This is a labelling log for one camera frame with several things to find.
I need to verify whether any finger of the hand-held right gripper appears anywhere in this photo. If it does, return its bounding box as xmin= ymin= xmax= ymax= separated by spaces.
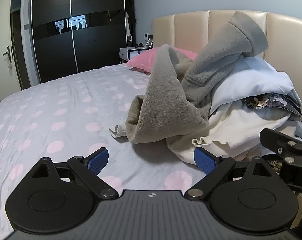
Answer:
xmin=260 ymin=128 xmax=302 ymax=167

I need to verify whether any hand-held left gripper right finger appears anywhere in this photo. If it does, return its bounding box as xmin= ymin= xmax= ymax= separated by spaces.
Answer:
xmin=185 ymin=147 xmax=275 ymax=200

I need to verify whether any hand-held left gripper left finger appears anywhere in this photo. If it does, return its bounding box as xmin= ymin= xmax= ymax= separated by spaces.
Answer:
xmin=31 ymin=147 xmax=118 ymax=200

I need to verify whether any small white cloth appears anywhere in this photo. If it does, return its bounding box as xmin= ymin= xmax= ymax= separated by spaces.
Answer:
xmin=108 ymin=124 xmax=128 ymax=138

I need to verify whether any dark patterned garment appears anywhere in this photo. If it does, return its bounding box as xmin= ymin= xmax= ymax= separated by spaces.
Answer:
xmin=242 ymin=92 xmax=302 ymax=118

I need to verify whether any cream garment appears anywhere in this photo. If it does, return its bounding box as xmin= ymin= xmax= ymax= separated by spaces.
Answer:
xmin=167 ymin=100 xmax=299 ymax=165

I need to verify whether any bed with polka dot sheet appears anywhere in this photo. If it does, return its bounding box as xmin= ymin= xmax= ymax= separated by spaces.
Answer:
xmin=0 ymin=64 xmax=209 ymax=239

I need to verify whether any white sweatshirt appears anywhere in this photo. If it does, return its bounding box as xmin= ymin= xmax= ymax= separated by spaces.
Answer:
xmin=211 ymin=56 xmax=302 ymax=110

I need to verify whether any grey fleece garment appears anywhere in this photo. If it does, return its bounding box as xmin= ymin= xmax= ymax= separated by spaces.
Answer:
xmin=182 ymin=11 xmax=269 ymax=108

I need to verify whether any pink pillow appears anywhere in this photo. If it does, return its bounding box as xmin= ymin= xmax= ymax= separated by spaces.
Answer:
xmin=126 ymin=47 xmax=199 ymax=75

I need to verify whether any white nightstand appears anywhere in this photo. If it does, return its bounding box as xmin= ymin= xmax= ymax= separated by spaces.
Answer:
xmin=119 ymin=46 xmax=154 ymax=64

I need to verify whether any black sliding wardrobe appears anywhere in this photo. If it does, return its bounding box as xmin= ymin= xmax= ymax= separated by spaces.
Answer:
xmin=31 ymin=0 xmax=135 ymax=83

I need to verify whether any white metal rack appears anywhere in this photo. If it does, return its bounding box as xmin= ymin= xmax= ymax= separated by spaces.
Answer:
xmin=125 ymin=11 xmax=133 ymax=48

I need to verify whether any beige padded headboard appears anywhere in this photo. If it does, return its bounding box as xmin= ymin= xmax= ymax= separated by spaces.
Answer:
xmin=152 ymin=10 xmax=302 ymax=115

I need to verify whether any white door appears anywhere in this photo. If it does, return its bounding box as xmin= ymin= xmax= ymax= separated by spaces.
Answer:
xmin=0 ymin=0 xmax=14 ymax=105

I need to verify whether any metal door handle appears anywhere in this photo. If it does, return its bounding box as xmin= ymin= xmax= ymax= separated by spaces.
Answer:
xmin=2 ymin=45 xmax=13 ymax=61

